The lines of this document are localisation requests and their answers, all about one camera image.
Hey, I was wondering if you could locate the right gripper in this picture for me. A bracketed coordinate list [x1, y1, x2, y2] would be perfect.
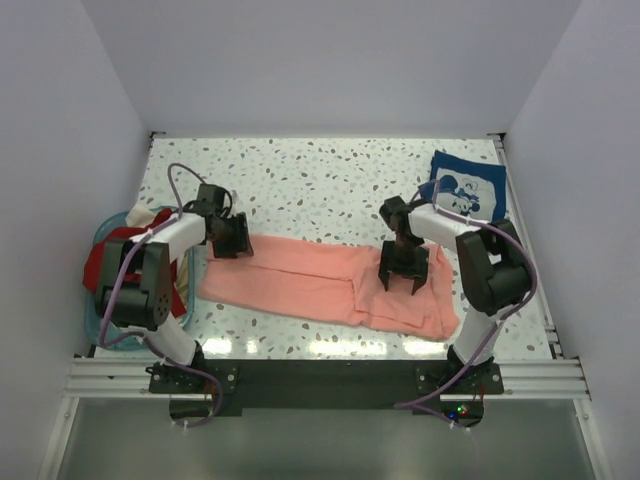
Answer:
[379, 236, 429, 292]

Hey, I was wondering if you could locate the salmon pink t-shirt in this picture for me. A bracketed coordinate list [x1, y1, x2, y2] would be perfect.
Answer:
[198, 235, 460, 341]

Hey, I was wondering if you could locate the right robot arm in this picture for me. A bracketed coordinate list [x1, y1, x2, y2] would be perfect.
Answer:
[378, 196, 537, 393]

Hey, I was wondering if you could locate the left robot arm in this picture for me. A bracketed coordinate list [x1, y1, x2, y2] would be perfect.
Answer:
[94, 183, 253, 392]

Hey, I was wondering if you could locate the folded blue printed t-shirt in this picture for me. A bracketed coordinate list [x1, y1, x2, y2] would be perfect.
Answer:
[418, 150, 507, 222]

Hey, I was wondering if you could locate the red t-shirt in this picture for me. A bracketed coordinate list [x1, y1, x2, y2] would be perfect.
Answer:
[82, 209, 186, 319]

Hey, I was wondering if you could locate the clear teal plastic bin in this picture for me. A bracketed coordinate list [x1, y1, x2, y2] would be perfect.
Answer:
[84, 206, 195, 352]

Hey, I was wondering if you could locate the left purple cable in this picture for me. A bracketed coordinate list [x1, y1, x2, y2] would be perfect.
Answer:
[97, 162, 225, 429]

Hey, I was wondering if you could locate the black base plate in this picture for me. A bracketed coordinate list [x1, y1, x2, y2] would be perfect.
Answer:
[146, 355, 505, 426]

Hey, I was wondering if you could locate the aluminium frame rail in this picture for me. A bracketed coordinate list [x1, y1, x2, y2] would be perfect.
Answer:
[63, 358, 591, 400]

